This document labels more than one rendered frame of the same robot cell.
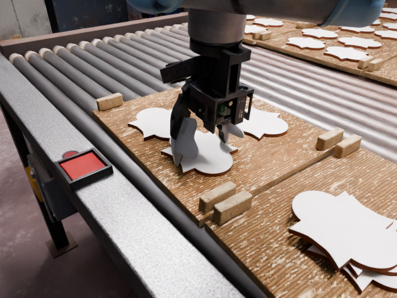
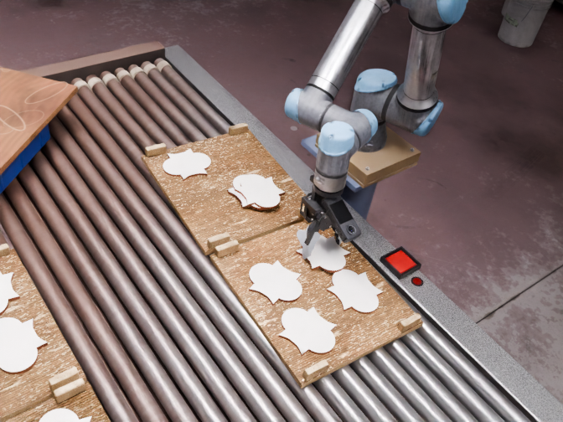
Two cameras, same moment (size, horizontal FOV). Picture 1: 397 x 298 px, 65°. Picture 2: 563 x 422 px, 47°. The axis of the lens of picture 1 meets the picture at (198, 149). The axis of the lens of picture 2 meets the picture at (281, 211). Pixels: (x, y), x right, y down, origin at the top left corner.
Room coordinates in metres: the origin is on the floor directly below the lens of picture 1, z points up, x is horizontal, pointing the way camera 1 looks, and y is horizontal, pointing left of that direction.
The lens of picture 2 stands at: (1.58, -0.18, 2.11)
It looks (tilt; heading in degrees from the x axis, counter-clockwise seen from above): 43 degrees down; 177
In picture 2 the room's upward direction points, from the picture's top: 10 degrees clockwise
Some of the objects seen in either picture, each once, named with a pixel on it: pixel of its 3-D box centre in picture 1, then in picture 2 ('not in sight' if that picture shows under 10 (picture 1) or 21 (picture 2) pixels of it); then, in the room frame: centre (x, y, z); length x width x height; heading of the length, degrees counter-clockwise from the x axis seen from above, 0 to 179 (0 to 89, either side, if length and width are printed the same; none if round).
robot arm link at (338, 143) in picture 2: not in sight; (335, 148); (0.42, -0.03, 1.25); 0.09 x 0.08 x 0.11; 150
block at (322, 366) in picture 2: not in sight; (316, 369); (0.81, -0.01, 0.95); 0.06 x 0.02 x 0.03; 126
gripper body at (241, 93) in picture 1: (215, 82); (323, 202); (0.43, -0.03, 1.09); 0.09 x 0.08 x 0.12; 36
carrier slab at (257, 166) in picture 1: (208, 127); (313, 290); (0.57, -0.02, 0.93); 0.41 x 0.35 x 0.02; 36
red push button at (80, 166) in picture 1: (83, 168); (400, 263); (0.44, 0.20, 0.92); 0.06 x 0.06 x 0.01; 40
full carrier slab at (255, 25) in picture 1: (246, 22); not in sight; (1.48, -0.21, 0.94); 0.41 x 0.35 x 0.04; 39
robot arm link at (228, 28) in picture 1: (218, 22); (328, 177); (0.43, -0.03, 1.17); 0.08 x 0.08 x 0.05
